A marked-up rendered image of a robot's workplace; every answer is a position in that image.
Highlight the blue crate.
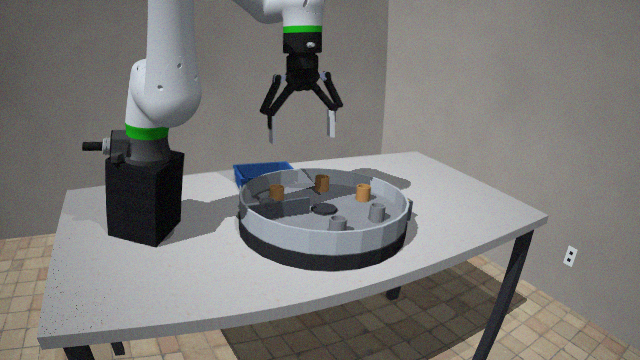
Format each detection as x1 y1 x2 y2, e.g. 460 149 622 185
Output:
233 161 294 192

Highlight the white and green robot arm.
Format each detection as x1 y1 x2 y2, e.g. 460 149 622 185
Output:
82 0 326 167

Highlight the bronze bushing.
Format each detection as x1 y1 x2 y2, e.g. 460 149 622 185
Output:
315 174 329 192
269 184 284 201
356 184 371 202

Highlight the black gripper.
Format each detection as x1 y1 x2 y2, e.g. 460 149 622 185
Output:
260 55 343 144

